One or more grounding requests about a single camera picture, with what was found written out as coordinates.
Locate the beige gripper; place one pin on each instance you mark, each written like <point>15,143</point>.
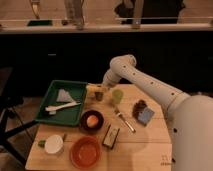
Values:
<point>105,88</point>

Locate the yellow banana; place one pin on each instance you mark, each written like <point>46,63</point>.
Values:
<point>94,88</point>

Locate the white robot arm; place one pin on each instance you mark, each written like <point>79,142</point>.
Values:
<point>191,115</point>

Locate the dark bowl with orange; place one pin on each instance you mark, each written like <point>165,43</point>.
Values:
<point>91,121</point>

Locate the red bowl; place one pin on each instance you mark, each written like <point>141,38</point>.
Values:
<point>85,152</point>

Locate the small dark can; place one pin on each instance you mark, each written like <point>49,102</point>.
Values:
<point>99,96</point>

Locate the green plastic cup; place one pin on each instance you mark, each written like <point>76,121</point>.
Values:
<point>117,95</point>

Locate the brown grape bunch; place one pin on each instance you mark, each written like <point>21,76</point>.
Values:
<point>138,108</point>

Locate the grey folded cloth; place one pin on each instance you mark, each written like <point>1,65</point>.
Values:
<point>64,96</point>

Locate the green plastic tray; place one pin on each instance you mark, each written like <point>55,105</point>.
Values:
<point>69,116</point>

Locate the black white small box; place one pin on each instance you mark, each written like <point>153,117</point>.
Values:
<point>110,136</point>

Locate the blue sponge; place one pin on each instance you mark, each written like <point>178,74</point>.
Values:
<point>145,116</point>

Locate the white spatula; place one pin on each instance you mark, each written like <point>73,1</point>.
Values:
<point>55,108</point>

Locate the white cup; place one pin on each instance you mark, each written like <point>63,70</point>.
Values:
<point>54,145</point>

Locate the green lime piece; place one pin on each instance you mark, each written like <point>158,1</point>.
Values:
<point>41,143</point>

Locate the black chair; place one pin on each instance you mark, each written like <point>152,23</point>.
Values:
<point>6,113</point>

